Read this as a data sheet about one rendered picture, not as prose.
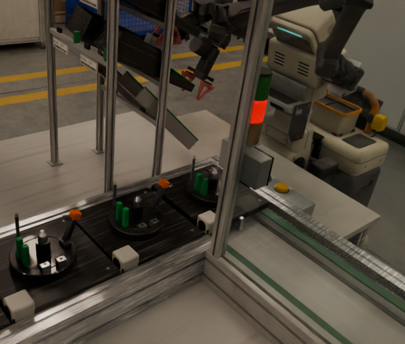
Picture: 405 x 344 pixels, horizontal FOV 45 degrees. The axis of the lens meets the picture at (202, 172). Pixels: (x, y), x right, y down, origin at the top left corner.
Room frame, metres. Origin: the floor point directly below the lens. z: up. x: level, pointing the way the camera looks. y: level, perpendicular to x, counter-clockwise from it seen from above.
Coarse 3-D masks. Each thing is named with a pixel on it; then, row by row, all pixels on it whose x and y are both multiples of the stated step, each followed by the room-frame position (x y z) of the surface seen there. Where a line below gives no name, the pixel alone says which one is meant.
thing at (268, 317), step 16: (208, 256) 0.90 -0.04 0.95; (208, 272) 0.90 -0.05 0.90; (224, 272) 0.86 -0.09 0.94; (240, 272) 0.85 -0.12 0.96; (224, 288) 0.86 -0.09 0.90; (240, 288) 0.83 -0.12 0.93; (256, 288) 0.81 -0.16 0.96; (240, 304) 0.82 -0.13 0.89; (256, 304) 0.79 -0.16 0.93; (272, 304) 0.76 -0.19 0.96; (256, 320) 0.79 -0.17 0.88; (272, 320) 0.75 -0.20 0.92; (288, 320) 0.73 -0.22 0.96; (272, 336) 0.75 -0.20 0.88; (288, 336) 0.72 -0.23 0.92; (304, 336) 0.70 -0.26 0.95
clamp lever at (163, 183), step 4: (160, 180) 1.02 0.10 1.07; (164, 180) 1.02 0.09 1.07; (156, 184) 1.01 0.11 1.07; (160, 184) 1.01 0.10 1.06; (164, 184) 1.01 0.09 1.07; (168, 184) 1.02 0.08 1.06; (160, 188) 1.01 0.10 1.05; (164, 188) 1.01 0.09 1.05; (156, 192) 1.01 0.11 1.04; (160, 192) 1.01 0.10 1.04; (156, 196) 1.01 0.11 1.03; (160, 196) 1.01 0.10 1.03; (156, 200) 1.00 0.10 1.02; (152, 204) 1.00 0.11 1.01; (156, 204) 1.00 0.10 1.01
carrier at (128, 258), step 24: (144, 192) 1.10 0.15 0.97; (96, 216) 0.97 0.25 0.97; (120, 216) 0.94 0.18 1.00; (144, 216) 0.97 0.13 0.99; (168, 216) 1.01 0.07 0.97; (96, 240) 0.88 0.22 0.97; (120, 240) 0.89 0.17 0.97; (144, 240) 0.90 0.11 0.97; (168, 240) 0.92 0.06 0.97; (192, 240) 0.94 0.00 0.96; (120, 264) 0.80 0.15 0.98
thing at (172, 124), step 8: (128, 72) 1.36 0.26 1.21; (120, 80) 1.34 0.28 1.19; (128, 80) 1.36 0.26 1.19; (128, 88) 1.36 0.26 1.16; (136, 88) 1.37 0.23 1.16; (144, 88) 1.25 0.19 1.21; (136, 96) 1.24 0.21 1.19; (144, 96) 1.25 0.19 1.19; (152, 96) 1.26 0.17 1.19; (144, 104) 1.25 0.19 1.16; (152, 104) 1.27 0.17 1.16; (152, 112) 1.27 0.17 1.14; (168, 112) 1.30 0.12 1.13; (168, 120) 1.30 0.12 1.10; (176, 120) 1.32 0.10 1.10; (168, 128) 1.30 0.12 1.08; (176, 128) 1.32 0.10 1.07; (184, 128) 1.33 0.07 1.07; (176, 136) 1.32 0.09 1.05; (184, 136) 1.34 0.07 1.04; (192, 136) 1.35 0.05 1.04; (184, 144) 1.34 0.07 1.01; (192, 144) 1.36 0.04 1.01
